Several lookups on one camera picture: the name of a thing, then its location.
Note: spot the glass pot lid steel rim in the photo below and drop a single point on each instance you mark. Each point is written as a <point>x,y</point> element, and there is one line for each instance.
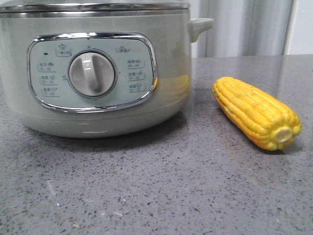
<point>25,6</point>

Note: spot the yellow corn cob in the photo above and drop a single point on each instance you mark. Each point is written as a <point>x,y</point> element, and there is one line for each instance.
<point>269,123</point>

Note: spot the pale green electric cooking pot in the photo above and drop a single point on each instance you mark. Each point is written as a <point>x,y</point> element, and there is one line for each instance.
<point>97,74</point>

